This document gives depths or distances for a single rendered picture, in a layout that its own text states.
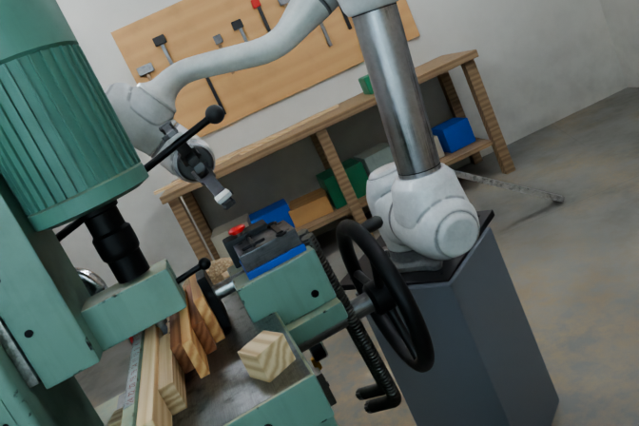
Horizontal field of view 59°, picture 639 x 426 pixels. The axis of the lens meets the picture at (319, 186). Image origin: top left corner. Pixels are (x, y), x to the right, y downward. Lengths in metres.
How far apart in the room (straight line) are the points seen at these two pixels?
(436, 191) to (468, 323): 0.38
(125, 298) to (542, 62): 4.18
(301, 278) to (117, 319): 0.28
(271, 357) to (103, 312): 0.30
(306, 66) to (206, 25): 0.75
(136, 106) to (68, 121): 0.49
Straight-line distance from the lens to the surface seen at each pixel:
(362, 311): 0.98
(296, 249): 0.88
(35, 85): 0.83
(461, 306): 1.45
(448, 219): 1.24
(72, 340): 0.88
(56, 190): 0.82
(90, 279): 1.04
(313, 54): 4.18
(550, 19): 4.79
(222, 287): 0.93
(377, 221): 1.01
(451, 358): 1.56
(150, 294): 0.89
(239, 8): 4.18
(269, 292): 0.88
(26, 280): 0.86
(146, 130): 1.30
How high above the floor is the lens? 1.22
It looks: 12 degrees down
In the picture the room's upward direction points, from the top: 25 degrees counter-clockwise
